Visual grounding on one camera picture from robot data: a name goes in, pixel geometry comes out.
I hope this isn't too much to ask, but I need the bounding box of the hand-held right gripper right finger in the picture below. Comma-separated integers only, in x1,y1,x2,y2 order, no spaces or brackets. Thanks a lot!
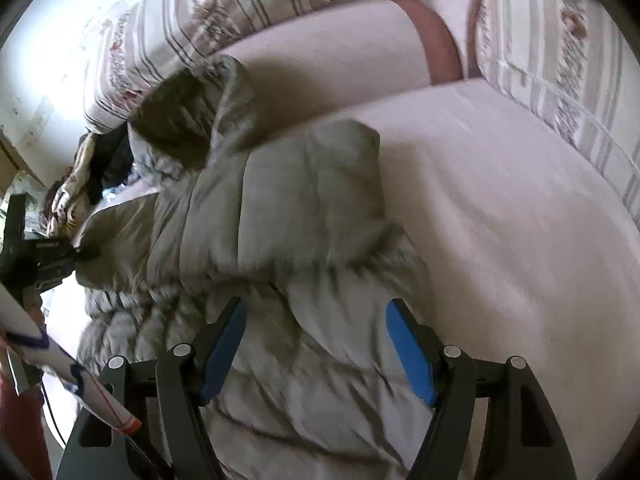
385,297,583,480

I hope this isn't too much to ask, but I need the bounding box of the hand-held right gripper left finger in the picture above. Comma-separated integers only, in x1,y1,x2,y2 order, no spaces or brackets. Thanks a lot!
55,297,248,480

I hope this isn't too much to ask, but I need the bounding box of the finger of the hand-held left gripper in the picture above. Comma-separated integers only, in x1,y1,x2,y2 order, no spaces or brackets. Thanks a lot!
0,194,88,306

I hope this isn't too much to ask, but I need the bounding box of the grey puffer jacket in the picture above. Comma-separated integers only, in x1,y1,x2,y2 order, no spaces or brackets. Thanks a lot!
75,52,436,480

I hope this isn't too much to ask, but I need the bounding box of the cream patterned cloth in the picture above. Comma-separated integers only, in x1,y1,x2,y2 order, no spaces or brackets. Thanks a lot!
47,132,101,238

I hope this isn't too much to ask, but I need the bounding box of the beige wooden furniture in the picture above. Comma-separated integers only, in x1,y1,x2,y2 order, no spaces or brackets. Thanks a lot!
0,130,36,196

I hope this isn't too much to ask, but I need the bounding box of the person's red clothing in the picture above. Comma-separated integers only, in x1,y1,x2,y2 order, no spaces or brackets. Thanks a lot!
0,375,53,480

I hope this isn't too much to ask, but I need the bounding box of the black cloth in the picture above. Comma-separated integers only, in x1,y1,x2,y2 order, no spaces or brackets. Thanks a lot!
87,125,142,201

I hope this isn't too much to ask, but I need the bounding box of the striped floral back cushion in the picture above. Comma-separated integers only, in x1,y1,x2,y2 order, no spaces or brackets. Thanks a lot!
82,0,416,136
472,0,640,211

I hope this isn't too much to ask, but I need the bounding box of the black cable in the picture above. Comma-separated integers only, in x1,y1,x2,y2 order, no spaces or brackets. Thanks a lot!
41,382,68,448

